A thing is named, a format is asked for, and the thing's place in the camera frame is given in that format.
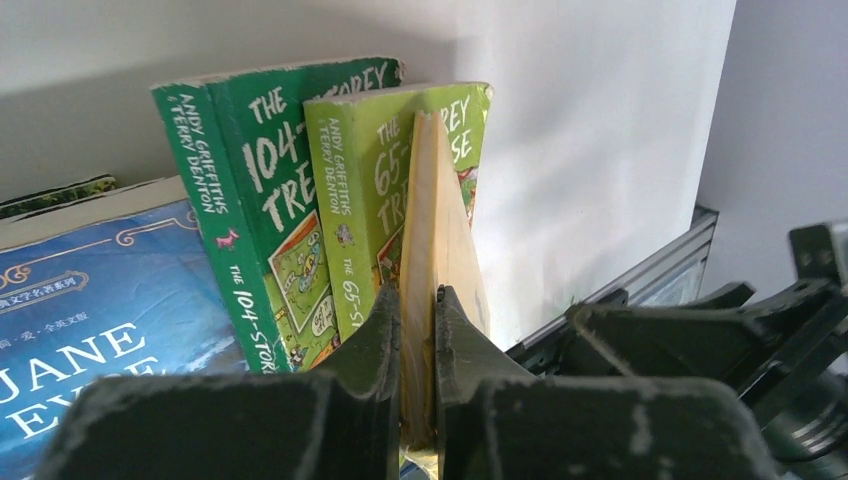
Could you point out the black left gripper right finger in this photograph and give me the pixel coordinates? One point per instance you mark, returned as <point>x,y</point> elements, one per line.
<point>496,420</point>

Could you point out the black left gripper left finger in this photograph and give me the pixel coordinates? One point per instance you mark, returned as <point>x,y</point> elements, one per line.
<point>338,420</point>

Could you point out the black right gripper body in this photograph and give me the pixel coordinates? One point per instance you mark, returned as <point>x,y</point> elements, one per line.
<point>799,403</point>

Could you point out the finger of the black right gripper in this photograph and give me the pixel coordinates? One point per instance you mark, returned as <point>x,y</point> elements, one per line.
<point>726,336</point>

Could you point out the yellow book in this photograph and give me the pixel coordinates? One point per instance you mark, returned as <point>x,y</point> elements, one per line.
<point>437,249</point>

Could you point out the Jane Eyre blue book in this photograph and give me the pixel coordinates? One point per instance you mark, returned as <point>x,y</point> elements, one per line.
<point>115,284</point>

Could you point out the light green treehouse book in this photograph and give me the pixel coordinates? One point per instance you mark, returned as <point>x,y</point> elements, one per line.
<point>361,146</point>

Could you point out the dark green treehouse book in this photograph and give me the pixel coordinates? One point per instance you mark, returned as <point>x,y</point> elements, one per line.
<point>241,148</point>

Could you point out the dark black-green book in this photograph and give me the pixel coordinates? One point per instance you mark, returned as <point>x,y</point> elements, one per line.
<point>57,196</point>

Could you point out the black mounting base rail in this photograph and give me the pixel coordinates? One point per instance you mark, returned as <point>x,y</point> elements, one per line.
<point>671,276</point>

